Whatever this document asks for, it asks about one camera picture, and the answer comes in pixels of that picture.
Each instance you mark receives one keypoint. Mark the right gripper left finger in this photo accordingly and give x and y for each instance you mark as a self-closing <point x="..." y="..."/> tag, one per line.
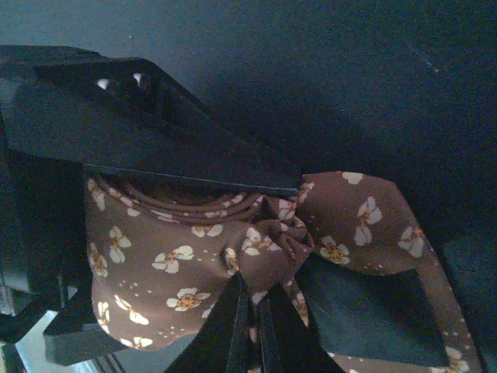
<point x="222" y="343"/>

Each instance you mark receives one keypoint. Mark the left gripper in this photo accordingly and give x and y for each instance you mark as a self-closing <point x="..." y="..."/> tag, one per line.
<point x="44" y="266"/>

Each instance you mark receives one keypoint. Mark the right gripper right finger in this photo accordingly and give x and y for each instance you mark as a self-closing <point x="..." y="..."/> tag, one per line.
<point x="285" y="343"/>

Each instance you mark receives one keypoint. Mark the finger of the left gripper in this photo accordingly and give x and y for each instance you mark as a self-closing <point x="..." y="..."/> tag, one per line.
<point x="127" y="117"/>

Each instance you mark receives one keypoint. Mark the brown floral tie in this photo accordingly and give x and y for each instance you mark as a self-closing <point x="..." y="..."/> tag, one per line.
<point x="356" y="269"/>

